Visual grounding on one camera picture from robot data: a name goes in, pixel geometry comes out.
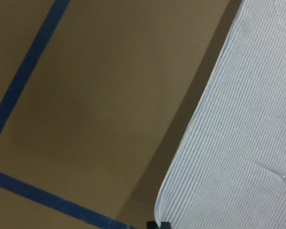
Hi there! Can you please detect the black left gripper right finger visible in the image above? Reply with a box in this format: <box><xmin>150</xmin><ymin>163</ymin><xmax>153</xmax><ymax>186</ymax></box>
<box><xmin>160</xmin><ymin>222</ymin><xmax>171</xmax><ymax>229</ymax></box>

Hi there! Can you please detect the blue striped button shirt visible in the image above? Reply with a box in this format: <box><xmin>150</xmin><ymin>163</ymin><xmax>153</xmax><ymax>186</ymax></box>
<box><xmin>154</xmin><ymin>0</ymin><xmax>286</xmax><ymax>229</ymax></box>

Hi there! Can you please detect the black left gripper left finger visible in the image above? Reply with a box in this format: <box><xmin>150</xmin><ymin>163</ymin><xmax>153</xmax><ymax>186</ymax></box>
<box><xmin>146</xmin><ymin>221</ymin><xmax>157</xmax><ymax>229</ymax></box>

